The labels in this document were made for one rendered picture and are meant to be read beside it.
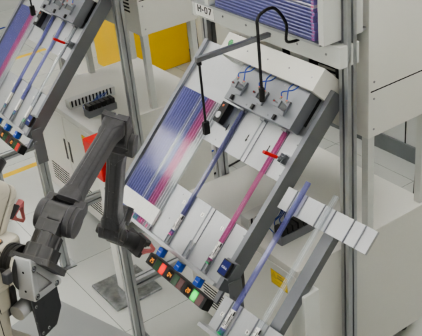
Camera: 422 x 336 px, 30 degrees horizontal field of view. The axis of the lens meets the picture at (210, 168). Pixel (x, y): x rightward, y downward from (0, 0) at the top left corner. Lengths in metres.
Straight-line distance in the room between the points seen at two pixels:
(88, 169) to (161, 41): 3.91
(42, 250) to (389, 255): 1.53
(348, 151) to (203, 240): 0.55
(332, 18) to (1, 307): 1.22
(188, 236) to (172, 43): 3.44
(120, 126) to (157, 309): 1.58
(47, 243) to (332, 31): 1.05
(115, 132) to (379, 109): 0.95
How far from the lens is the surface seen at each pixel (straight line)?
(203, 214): 2.64
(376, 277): 3.03
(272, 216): 2.49
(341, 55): 2.40
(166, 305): 3.60
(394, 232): 2.99
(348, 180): 2.61
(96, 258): 3.97
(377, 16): 2.53
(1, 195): 1.96
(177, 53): 6.00
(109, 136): 2.12
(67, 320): 2.67
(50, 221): 1.92
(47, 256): 1.90
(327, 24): 2.36
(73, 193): 1.98
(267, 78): 2.58
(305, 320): 2.33
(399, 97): 2.72
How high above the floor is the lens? 2.26
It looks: 30 degrees down
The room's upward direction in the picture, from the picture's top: 6 degrees counter-clockwise
